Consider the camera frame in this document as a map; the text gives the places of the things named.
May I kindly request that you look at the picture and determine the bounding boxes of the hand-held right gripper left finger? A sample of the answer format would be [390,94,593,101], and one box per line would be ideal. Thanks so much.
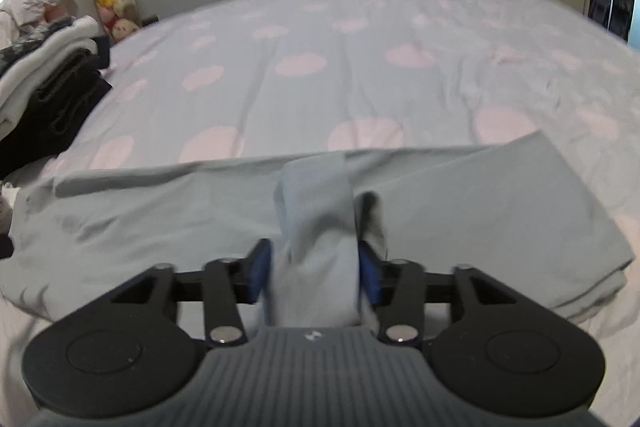
[106,238,274,349]

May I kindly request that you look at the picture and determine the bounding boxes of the dark floral garment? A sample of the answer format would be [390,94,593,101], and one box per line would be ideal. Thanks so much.
[0,19,76,76]

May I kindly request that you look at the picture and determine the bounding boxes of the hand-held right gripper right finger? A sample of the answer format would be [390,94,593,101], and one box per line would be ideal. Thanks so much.
[356,241,506,349]

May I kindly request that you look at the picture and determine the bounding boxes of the grey bedsheet with pink dots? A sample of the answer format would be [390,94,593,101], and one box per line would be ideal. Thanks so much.
[0,0,640,427]

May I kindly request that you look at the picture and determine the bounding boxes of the folded white garment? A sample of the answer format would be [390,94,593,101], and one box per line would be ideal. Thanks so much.
[42,15,99,45]
[0,37,99,134]

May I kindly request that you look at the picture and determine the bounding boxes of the folded black jeans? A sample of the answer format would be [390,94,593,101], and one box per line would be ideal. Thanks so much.
[0,51,114,180]

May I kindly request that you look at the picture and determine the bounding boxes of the light blue garment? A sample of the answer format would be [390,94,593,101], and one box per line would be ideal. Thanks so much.
[0,130,632,329]

